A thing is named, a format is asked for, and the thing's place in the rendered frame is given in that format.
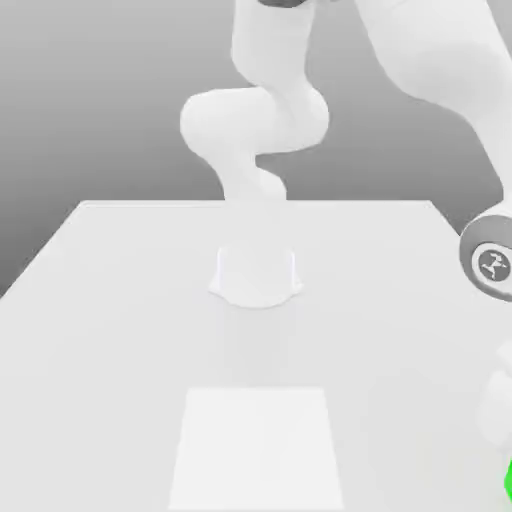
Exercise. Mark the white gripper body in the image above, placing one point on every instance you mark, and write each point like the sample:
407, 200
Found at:
498, 412

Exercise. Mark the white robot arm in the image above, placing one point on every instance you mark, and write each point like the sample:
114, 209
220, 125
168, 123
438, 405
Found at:
256, 120

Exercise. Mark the small green cube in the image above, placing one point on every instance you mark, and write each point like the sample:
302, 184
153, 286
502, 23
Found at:
509, 480

